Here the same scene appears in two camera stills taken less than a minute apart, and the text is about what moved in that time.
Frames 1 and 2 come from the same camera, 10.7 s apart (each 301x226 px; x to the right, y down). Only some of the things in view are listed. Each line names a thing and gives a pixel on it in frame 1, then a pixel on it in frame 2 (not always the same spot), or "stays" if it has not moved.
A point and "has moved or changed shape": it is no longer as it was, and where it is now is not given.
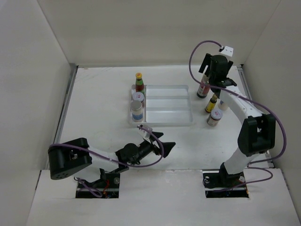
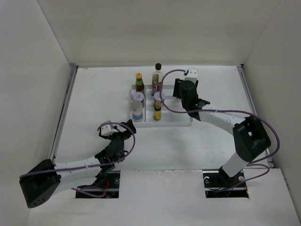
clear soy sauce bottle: (203, 91) → (157, 78)
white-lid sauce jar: (215, 116) has moved or changed shape
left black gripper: (168, 146) → (125, 135)
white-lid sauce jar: (138, 96) stays
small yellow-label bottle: (210, 105) → (157, 111)
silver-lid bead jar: (137, 111) stays
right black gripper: (207, 61) → (177, 90)
